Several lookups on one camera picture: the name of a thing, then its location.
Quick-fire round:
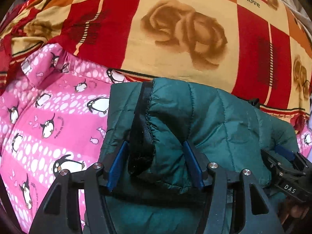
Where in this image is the red orange rose blanket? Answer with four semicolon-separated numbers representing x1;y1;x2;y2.
1;0;311;131

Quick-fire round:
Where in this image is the pink penguin bed sheet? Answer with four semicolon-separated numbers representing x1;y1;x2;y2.
0;42;312;233

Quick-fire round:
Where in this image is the person right hand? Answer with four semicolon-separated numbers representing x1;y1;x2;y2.
278;196;309;224

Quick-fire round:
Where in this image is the green quilted puffer jacket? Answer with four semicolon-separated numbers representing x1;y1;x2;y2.
82;76;300;234

